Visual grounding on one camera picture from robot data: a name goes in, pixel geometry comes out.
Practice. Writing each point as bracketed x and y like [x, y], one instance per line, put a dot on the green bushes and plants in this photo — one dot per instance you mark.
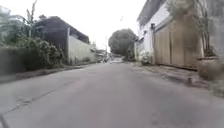
[36, 50]

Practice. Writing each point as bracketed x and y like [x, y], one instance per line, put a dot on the grey concrete road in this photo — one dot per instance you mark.
[106, 96]

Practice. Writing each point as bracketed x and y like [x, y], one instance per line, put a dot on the potted tree in concrete planter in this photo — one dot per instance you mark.
[208, 68]

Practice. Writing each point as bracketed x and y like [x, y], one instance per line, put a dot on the rough paved verge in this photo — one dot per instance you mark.
[173, 75]

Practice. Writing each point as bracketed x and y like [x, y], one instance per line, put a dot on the grey low wall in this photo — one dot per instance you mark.
[13, 61]

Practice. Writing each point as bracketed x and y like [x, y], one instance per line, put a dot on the pale leafy plants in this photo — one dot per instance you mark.
[145, 57]

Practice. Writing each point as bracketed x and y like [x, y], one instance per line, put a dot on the large round tree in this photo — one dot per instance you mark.
[121, 41]

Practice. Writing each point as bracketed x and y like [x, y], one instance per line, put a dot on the concrete kerb strip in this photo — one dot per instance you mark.
[40, 72]

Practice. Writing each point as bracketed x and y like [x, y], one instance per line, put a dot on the dark building with white wall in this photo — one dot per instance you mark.
[56, 33]

